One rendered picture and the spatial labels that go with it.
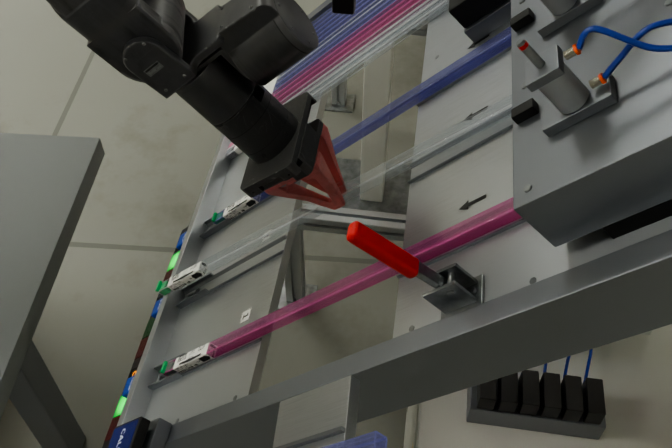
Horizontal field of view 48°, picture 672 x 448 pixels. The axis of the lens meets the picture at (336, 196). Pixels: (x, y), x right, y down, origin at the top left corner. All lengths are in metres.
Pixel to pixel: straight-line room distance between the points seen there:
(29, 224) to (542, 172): 0.92
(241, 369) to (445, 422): 0.32
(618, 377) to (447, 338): 0.54
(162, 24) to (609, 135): 0.34
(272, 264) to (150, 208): 1.25
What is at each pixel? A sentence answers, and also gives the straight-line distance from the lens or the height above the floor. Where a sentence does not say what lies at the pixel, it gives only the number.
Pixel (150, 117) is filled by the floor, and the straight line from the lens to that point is 2.31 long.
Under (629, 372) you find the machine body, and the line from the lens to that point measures 1.08.
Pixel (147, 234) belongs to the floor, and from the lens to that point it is 2.00.
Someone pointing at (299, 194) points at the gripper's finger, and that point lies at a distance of 0.74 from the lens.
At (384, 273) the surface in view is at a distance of 0.65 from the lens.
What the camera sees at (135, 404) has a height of 0.73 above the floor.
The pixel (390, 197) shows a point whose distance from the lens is 2.01.
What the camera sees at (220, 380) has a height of 0.82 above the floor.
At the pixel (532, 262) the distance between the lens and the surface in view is 0.55.
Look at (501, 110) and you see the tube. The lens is 0.66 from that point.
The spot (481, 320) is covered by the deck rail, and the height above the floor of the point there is 1.06.
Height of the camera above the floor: 1.50
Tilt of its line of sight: 48 degrees down
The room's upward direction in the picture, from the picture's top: straight up
